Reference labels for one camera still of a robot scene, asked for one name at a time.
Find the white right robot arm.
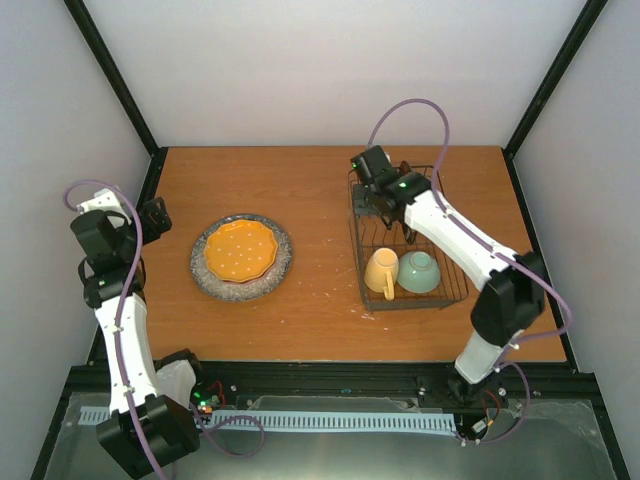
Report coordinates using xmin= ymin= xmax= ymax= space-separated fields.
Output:
xmin=351 ymin=146 xmax=545 ymax=386

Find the light green ceramic bowl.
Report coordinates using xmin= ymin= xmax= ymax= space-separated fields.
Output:
xmin=397 ymin=251 xmax=441 ymax=294

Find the orange white dotted plate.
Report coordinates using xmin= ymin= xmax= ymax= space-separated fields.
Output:
xmin=204 ymin=219 xmax=279 ymax=283

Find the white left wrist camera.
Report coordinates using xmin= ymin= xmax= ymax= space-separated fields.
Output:
xmin=76 ymin=189 xmax=125 ymax=214

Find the black aluminium frame rail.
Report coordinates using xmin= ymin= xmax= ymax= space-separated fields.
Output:
xmin=64 ymin=362 xmax=601 ymax=406

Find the dark wire dish rack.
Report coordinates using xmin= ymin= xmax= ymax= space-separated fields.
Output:
xmin=348 ymin=171 xmax=470 ymax=312

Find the yellow mug white inside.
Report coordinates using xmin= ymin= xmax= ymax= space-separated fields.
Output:
xmin=364 ymin=248 xmax=399 ymax=301

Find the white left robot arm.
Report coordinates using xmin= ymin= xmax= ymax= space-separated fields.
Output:
xmin=70 ymin=188 xmax=208 ymax=479

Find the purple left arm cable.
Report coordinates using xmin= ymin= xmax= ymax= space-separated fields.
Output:
xmin=62 ymin=179 xmax=266 ymax=480

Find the light blue slotted cable duct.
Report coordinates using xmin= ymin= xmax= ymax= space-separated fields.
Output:
xmin=77 ymin=406 xmax=456 ymax=436

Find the brown rimmed beige plate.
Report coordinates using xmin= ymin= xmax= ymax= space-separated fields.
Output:
xmin=398 ymin=161 xmax=412 ymax=176

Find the speckled grey large plate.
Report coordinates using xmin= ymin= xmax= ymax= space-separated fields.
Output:
xmin=190 ymin=214 xmax=293 ymax=303

